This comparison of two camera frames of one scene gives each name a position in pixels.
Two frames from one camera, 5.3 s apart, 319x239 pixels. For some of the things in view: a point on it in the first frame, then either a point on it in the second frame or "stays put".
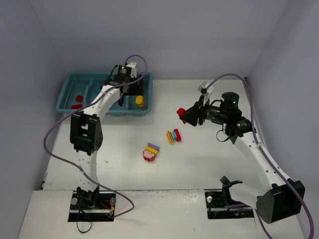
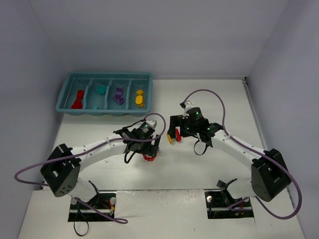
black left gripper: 134,89 -> 151,150
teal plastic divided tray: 79,89 stays put
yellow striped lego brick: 170,136 stays put
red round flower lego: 148,156 stays put
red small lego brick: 181,111 -> 80,94
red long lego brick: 178,138 stays put
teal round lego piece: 98,89 stays put
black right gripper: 198,114 -> 175,123
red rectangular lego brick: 77,106 stays put
